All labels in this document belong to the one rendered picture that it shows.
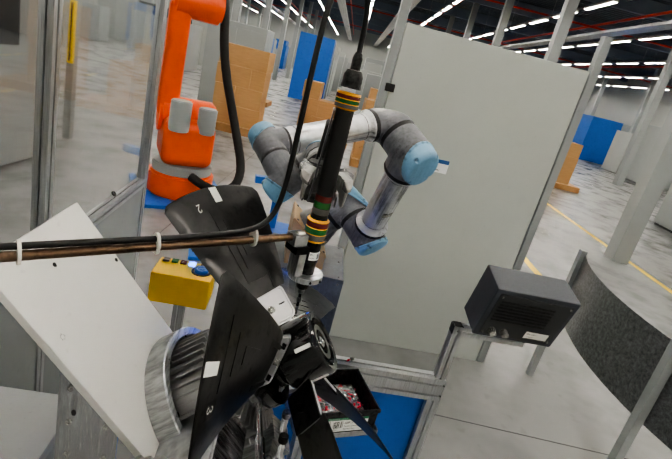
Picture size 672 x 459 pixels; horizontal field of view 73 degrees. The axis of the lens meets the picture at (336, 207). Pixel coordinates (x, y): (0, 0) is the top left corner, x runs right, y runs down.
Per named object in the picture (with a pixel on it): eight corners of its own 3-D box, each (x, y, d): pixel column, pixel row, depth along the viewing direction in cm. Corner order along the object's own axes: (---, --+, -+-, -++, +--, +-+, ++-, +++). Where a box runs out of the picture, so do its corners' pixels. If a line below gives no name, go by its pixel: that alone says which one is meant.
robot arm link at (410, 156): (363, 222, 173) (421, 116, 131) (383, 254, 166) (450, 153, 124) (336, 231, 167) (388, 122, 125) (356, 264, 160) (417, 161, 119)
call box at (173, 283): (146, 305, 124) (150, 270, 121) (157, 287, 134) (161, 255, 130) (204, 315, 126) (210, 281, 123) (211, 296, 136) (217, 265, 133)
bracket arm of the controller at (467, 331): (451, 334, 137) (454, 326, 136) (448, 328, 140) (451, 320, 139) (523, 347, 140) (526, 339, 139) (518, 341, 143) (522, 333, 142)
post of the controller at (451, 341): (435, 378, 142) (455, 325, 136) (433, 372, 145) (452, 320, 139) (444, 380, 143) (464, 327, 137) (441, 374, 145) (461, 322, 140)
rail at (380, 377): (150, 356, 133) (153, 333, 130) (155, 347, 137) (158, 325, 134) (439, 401, 144) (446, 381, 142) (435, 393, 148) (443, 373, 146)
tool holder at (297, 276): (291, 289, 84) (302, 241, 81) (272, 271, 89) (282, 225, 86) (328, 283, 90) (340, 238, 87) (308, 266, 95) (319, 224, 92)
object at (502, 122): (315, 334, 301) (408, -21, 236) (315, 329, 306) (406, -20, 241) (483, 363, 317) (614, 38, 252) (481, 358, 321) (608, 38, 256)
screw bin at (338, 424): (298, 438, 114) (304, 416, 112) (283, 390, 128) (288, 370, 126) (374, 431, 122) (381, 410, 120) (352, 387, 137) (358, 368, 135)
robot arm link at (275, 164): (265, 178, 119) (299, 153, 117) (283, 211, 114) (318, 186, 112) (250, 166, 112) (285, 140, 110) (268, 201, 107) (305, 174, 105)
